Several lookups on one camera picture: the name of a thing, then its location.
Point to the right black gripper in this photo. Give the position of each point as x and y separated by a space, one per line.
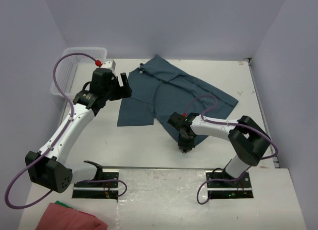
185 142

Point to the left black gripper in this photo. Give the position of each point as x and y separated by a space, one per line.
119 88

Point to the blue-grey t shirt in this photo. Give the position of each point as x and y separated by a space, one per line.
159 89

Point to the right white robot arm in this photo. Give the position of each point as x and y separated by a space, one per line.
248 140

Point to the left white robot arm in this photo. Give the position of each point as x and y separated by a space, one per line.
47 167

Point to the folded green t shirt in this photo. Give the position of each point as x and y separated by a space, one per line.
63 204

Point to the folded pink t shirt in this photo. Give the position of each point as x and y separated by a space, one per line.
59 217

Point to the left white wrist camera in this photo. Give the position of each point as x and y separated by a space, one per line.
109 64

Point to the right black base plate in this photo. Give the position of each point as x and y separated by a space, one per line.
241 189

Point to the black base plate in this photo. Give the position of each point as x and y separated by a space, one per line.
241 189
104 190

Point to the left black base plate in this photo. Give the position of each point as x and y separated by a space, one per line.
104 190

